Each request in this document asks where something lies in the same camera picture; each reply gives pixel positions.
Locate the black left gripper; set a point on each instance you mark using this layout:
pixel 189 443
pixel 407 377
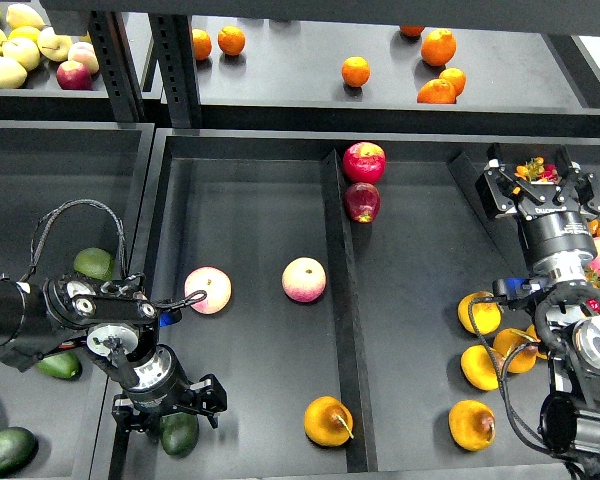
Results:
pixel 162 384

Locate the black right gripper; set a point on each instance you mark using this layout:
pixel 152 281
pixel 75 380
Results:
pixel 546 234

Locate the dark green avocado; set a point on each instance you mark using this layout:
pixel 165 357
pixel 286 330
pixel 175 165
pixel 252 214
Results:
pixel 179 433

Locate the yellow pear with stem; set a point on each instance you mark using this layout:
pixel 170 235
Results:
pixel 328 422

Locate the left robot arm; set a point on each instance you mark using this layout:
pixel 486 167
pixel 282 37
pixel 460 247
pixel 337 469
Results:
pixel 119 328

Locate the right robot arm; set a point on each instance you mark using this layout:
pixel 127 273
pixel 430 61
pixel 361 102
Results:
pixel 569 428

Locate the avocado left tray middle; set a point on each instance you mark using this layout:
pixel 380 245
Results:
pixel 64 366

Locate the yellow pear upper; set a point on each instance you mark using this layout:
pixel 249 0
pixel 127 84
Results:
pixel 487 316

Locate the yellow pear by divider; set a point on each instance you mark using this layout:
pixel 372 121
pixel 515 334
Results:
pixel 531 332

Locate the light green avocado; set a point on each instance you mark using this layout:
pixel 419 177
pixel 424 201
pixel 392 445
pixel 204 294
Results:
pixel 95 263

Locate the avocado bottom left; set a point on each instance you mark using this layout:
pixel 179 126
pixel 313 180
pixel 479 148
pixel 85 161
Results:
pixel 17 445

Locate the yellow pear middle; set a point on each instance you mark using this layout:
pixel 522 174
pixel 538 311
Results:
pixel 518 347

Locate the yellow pear left lower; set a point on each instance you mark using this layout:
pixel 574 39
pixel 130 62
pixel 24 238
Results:
pixel 481 367

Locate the yellow pear lower right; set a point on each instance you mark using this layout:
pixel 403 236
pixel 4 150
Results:
pixel 472 425

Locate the cherry tomato bunch upper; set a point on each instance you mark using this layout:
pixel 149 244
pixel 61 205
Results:
pixel 536 169

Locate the cherry tomato bunch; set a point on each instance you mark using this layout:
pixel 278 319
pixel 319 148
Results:
pixel 593 277
pixel 536 169

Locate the cherry tomato bunch lower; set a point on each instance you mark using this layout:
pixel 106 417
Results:
pixel 593 277

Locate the pink apple left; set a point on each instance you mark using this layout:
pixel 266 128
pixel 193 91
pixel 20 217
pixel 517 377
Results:
pixel 215 283

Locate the pink apple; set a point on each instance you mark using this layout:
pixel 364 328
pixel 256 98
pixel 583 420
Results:
pixel 215 283
pixel 304 280

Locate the orange behind front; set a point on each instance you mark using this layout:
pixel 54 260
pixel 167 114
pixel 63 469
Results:
pixel 456 77

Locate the orange front right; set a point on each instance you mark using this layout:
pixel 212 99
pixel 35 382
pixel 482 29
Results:
pixel 437 91

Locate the large orange upper right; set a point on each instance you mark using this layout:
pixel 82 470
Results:
pixel 438 47

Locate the dark red apple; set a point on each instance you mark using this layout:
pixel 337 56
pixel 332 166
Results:
pixel 362 202

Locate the bright red apple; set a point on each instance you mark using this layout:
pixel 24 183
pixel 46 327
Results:
pixel 364 162

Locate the pink apple centre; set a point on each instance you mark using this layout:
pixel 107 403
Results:
pixel 304 280

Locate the black centre tray divider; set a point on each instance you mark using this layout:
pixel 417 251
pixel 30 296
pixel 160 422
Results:
pixel 361 451

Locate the orange under shelf edge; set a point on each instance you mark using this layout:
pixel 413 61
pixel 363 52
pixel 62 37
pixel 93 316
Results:
pixel 411 31

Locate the black centre tray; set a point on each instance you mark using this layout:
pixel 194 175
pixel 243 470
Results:
pixel 249 204

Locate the black tray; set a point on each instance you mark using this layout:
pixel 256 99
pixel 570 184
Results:
pixel 96 173
pixel 249 204

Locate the orange centre shelf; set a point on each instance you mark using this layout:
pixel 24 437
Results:
pixel 355 71

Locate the black left tray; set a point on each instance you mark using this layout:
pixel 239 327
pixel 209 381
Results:
pixel 96 173

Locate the red apple on shelf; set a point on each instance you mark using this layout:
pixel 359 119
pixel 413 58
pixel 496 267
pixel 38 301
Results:
pixel 73 75

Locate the orange far left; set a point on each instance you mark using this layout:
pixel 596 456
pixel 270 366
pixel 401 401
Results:
pixel 202 44

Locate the black shelf post left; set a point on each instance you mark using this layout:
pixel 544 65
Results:
pixel 109 38

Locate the black shelf post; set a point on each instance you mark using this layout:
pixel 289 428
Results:
pixel 174 47
pixel 109 38

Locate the black shelf post right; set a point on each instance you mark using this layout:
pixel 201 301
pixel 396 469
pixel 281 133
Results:
pixel 174 47

